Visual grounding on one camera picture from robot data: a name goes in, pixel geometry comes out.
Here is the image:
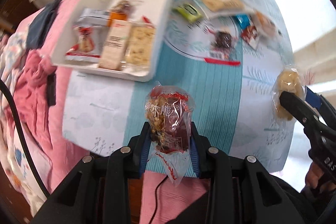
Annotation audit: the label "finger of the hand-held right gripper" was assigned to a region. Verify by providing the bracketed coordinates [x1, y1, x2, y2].
[279, 91, 336, 135]
[305, 86, 336, 130]

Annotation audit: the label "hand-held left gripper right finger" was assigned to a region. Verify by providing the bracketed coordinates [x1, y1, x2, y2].
[189, 122, 305, 224]

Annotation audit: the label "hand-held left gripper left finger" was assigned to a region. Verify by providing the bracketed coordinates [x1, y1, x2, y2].
[33, 122, 153, 224]

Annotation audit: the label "clear round bun packet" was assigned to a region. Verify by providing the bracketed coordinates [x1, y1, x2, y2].
[272, 65, 307, 122]

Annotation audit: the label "clear walnut date packet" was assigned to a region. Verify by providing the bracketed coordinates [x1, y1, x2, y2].
[110, 0, 141, 21]
[144, 81, 196, 186]

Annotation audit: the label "dark date packet red stripe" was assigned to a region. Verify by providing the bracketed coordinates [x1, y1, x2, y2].
[209, 28, 242, 67]

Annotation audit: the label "blue snack packet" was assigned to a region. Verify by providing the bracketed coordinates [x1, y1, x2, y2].
[235, 14, 252, 29]

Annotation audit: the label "long cake slice packet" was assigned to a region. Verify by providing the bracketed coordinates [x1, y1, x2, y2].
[98, 18, 133, 71]

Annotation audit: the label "beige cracker packet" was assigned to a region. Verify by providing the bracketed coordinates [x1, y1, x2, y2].
[196, 0, 256, 20]

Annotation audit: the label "red white snack packet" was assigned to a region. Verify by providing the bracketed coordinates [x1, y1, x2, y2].
[64, 25, 103, 63]

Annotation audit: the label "green snack packet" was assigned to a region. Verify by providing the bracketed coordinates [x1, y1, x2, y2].
[172, 1, 202, 22]

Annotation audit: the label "white gold snack packet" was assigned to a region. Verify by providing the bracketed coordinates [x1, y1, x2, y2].
[75, 7, 112, 29]

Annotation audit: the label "white plastic tray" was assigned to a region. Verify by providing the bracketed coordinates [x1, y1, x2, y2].
[50, 0, 179, 83]

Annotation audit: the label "person's right hand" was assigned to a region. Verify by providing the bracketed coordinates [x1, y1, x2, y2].
[305, 162, 325, 188]

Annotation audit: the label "printed tablecloth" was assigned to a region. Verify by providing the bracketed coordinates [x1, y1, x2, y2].
[62, 0, 296, 178]

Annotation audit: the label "red brown small packet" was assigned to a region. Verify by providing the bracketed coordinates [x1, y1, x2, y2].
[240, 25, 261, 49]

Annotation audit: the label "orange bun packet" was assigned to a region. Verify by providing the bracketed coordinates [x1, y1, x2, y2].
[253, 11, 279, 37]

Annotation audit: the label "black rectangular object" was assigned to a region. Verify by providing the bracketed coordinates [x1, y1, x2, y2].
[47, 73, 57, 106]

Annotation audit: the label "pink fleece garment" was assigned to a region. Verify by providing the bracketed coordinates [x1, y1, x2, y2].
[12, 49, 57, 119]

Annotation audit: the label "floral quilt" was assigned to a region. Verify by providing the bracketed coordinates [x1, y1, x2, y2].
[0, 30, 50, 203]

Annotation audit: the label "dark blue jeans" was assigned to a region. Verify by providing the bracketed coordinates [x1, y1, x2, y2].
[28, 0, 61, 49]

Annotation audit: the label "dark wooden door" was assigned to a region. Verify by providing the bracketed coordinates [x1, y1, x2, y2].
[0, 0, 34, 30]

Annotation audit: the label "black cable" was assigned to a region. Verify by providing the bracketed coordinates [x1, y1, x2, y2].
[149, 176, 169, 224]
[0, 81, 48, 198]

